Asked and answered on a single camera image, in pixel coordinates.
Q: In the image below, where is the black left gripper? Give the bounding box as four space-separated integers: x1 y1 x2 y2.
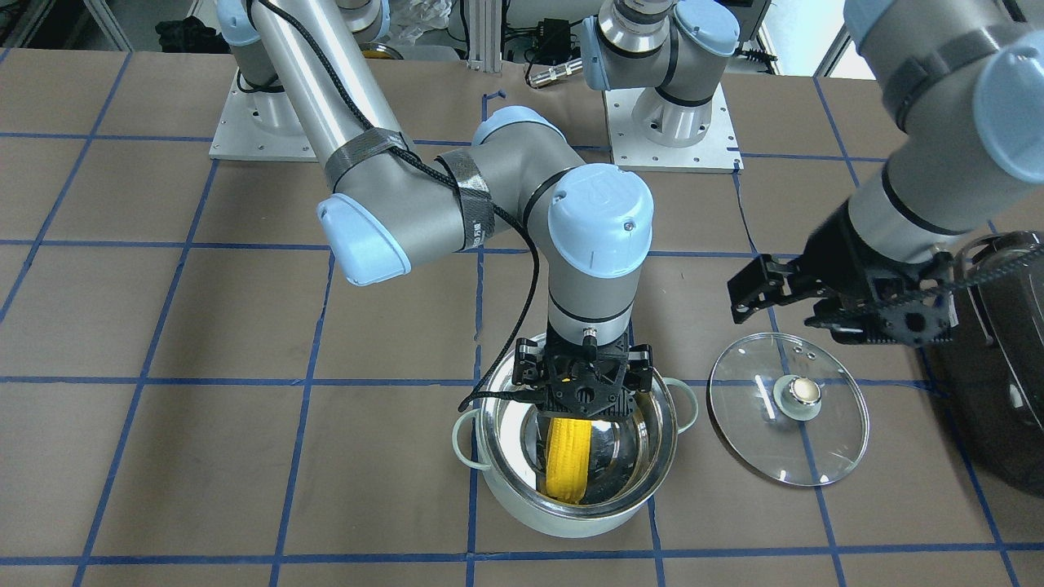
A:
728 205 954 346

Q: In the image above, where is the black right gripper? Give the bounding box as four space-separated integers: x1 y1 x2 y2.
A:
512 329 655 421

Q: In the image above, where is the yellow plastic corn cob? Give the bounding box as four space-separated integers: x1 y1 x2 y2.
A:
544 417 592 504

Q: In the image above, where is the glass pot lid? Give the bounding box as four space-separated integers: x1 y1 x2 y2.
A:
707 332 871 488

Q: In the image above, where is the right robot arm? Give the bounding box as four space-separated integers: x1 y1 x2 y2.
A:
217 1 655 422

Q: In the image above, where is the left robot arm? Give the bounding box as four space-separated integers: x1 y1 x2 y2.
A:
579 1 1043 346

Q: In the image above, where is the pale green electric pot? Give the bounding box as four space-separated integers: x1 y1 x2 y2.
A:
451 328 699 538

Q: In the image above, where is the black rice cooker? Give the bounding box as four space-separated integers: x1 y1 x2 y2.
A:
927 230 1043 497

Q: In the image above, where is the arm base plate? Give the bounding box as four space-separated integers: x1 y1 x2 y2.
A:
209 73 316 162
603 86 745 174

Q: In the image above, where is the aluminium frame post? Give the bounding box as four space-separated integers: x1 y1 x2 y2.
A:
460 0 506 75

